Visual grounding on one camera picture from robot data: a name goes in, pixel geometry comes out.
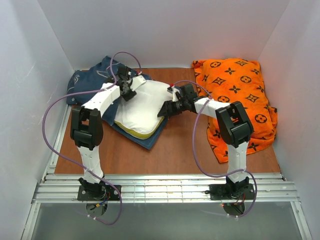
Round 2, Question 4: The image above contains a white pillow yellow edge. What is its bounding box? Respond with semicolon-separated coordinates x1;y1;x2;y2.
114;80;173;140

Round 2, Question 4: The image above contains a dark blue pillowcase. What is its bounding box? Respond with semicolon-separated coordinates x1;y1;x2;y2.
67;56;168;150

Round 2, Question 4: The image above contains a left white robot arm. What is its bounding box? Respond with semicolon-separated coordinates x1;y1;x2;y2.
70;67;137;190

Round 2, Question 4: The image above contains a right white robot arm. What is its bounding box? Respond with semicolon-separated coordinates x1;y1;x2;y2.
157;82;254;198

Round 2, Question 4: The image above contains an orange patterned blanket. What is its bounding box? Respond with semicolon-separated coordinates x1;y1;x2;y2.
191;58;278;154

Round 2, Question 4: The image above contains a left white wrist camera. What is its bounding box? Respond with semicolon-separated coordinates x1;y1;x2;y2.
130;75;147;92

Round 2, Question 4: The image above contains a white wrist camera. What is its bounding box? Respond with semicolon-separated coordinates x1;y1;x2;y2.
167;84;181;102
130;75;147;92

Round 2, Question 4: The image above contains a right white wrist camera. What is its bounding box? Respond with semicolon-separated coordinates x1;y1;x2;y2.
167;84;181;102

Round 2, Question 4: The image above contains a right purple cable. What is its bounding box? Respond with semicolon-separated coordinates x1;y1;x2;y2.
171;79;258;219

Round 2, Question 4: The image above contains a purple cable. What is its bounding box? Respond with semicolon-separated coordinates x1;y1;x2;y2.
41;51;142;225
171;79;258;219

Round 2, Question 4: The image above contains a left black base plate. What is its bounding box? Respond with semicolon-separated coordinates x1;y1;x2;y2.
77;185;122;201

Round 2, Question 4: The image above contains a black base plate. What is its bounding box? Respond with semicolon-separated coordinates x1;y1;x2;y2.
204;184;255;200
77;185;122;201

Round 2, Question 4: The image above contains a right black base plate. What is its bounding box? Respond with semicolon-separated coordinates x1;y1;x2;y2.
204;184;255;200

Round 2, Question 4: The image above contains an aluminium rail frame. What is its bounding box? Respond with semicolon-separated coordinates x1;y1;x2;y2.
21;171;312;240

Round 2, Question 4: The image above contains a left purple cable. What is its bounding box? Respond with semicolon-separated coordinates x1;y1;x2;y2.
41;51;142;225

